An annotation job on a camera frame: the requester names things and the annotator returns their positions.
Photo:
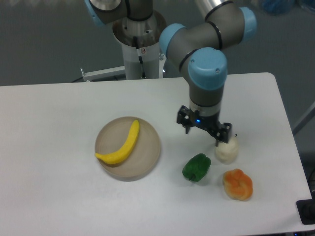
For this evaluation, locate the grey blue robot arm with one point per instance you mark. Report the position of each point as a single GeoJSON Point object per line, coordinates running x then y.
{"type": "Point", "coordinates": [196, 52]}

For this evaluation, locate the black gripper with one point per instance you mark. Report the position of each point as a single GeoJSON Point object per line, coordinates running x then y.
{"type": "Point", "coordinates": [205, 118]}

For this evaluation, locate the grey metal table leg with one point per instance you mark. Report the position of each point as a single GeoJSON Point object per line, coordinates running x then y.
{"type": "Point", "coordinates": [304, 119]}

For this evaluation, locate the blue plastic bag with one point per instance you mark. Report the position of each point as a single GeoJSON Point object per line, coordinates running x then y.
{"type": "Point", "coordinates": [276, 7]}

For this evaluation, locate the beige round plate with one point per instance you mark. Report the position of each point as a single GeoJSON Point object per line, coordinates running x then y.
{"type": "Point", "coordinates": [142, 159]}

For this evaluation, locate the green bell pepper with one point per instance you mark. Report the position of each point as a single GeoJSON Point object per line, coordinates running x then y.
{"type": "Point", "coordinates": [197, 167]}

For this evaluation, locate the white garlic bulb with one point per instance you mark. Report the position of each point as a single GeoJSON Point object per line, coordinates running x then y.
{"type": "Point", "coordinates": [226, 153]}

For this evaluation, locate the orange bread roll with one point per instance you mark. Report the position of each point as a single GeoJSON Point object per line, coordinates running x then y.
{"type": "Point", "coordinates": [237, 185]}

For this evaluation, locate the yellow banana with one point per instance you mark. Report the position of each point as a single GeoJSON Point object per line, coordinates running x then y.
{"type": "Point", "coordinates": [125, 150]}

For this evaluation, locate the white metal bracket frame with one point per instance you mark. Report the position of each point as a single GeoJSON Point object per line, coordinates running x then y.
{"type": "Point", "coordinates": [109, 74]}

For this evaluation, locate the black device at table edge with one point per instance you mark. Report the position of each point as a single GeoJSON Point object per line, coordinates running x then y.
{"type": "Point", "coordinates": [306, 210]}

